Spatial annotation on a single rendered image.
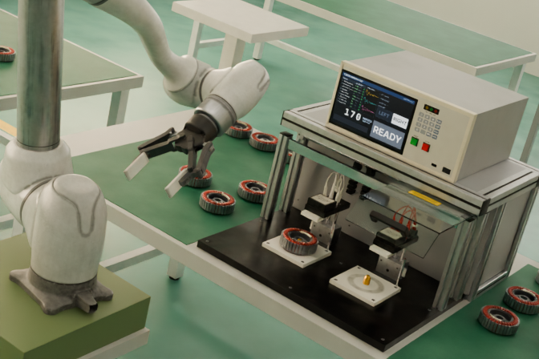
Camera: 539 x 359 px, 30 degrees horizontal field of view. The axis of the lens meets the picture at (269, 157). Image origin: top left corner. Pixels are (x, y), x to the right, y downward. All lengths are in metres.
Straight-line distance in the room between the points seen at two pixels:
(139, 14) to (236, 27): 1.33
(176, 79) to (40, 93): 0.35
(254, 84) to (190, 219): 0.76
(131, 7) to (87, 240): 0.53
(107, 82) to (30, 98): 1.78
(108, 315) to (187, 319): 1.68
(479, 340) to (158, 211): 1.01
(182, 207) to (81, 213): 0.91
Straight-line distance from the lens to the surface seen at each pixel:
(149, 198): 3.14
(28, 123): 2.37
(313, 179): 3.18
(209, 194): 3.17
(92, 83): 4.06
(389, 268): 2.95
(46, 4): 2.25
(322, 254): 2.96
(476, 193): 2.79
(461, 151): 2.77
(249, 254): 2.88
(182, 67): 2.46
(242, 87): 2.39
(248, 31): 3.46
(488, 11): 9.56
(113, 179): 3.22
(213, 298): 4.19
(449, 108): 2.77
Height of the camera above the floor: 2.06
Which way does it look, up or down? 21 degrees down
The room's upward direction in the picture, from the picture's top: 13 degrees clockwise
